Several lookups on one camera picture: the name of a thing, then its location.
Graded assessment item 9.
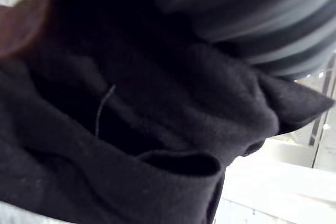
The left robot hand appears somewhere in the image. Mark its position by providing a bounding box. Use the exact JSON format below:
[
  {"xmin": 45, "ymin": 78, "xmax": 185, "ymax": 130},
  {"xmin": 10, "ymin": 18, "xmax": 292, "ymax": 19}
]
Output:
[{"xmin": 43, "ymin": 0, "xmax": 336, "ymax": 81}]

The white bed sheet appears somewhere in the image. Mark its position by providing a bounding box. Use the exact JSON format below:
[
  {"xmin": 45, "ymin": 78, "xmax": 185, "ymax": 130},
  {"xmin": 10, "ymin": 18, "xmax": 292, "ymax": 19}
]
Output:
[{"xmin": 209, "ymin": 133, "xmax": 336, "ymax": 224}]

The dark metal frame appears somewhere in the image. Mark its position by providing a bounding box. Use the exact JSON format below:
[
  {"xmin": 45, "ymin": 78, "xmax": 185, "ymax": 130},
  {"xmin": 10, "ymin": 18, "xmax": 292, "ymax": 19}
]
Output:
[{"xmin": 308, "ymin": 53, "xmax": 336, "ymax": 168}]

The black cloth garment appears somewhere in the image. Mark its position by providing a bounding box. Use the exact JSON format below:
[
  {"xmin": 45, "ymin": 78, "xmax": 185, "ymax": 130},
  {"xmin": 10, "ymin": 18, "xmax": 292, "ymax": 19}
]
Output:
[{"xmin": 0, "ymin": 0, "xmax": 334, "ymax": 224}]

